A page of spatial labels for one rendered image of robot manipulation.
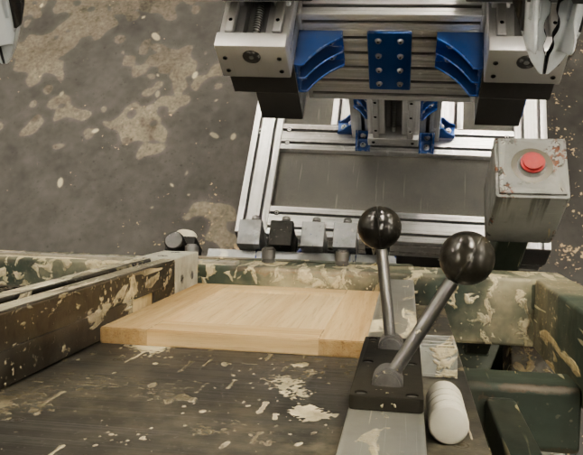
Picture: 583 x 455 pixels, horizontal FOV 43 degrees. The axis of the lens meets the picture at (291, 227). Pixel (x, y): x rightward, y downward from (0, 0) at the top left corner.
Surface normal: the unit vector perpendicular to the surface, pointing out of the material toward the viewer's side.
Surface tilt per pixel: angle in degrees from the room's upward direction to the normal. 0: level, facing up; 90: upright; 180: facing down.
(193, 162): 0
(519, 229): 90
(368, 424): 60
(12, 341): 90
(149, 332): 31
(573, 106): 0
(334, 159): 0
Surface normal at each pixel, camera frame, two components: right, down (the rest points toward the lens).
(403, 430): 0.03, -1.00
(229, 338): -0.15, 0.05
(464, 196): -0.12, -0.47
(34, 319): 0.99, 0.04
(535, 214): -0.10, 0.89
